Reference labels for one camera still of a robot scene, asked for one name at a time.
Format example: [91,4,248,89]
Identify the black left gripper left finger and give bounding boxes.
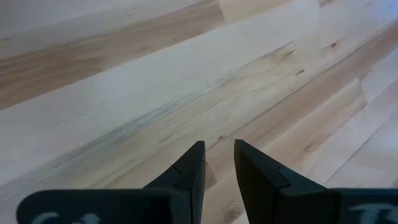
[16,140,206,224]

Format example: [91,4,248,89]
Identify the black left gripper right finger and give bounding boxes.
[233,139,398,224]

